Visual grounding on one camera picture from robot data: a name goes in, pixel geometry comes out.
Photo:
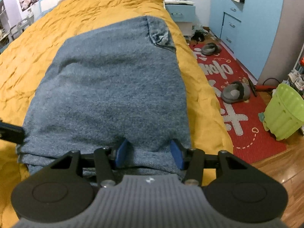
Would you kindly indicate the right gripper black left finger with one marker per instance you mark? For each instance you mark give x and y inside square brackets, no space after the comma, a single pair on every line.
[108,159]

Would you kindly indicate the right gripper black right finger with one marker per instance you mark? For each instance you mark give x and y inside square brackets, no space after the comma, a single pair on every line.
[189,160]

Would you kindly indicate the blue denim pants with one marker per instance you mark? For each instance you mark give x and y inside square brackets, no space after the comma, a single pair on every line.
[117,82]

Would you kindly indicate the yellow quilted bed cover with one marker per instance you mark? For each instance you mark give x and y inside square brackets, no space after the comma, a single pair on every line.
[25,61]

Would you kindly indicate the red printed floor rug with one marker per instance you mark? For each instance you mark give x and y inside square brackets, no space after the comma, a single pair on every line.
[250,141]

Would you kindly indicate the grey slipper near bin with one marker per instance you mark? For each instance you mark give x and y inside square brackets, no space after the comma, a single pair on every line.
[235,92]

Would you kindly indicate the green plastic waste bin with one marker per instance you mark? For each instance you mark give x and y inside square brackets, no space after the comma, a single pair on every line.
[283,115]

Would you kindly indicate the grey slipper near nightstand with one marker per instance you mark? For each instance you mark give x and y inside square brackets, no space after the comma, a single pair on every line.
[211,49]

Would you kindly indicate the shoe rack with shoes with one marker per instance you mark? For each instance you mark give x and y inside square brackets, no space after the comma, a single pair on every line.
[295,77]

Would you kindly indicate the blue bedside nightstand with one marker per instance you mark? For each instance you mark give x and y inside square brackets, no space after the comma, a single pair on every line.
[183,14]

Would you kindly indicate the blue white wardrobe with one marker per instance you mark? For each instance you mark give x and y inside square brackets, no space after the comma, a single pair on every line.
[248,28]

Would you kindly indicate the red handled tool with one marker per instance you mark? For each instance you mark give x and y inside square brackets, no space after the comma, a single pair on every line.
[263,87]

